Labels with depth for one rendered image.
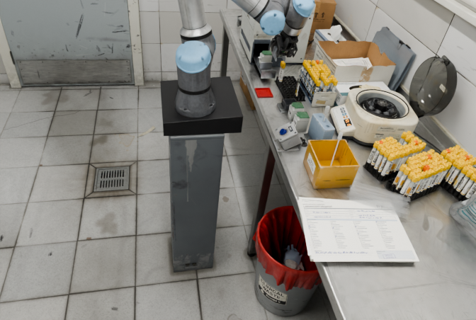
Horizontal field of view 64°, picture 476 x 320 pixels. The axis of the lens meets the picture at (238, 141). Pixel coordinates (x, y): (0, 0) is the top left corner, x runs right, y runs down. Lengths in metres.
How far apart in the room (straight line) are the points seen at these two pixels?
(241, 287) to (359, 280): 1.01
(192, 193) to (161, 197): 0.78
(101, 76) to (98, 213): 1.37
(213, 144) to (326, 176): 0.45
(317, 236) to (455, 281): 0.38
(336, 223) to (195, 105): 0.61
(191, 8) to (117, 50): 1.90
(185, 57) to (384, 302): 0.92
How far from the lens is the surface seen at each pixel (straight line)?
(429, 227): 1.33
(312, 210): 1.19
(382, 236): 1.21
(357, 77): 1.77
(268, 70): 1.74
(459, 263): 1.28
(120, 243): 2.19
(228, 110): 1.42
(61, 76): 3.40
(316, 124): 1.42
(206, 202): 1.67
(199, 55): 1.30
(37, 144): 2.90
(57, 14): 3.17
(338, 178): 1.27
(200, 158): 1.48
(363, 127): 1.48
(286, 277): 1.64
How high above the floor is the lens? 1.76
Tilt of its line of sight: 39 degrees down
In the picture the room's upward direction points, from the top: 7 degrees clockwise
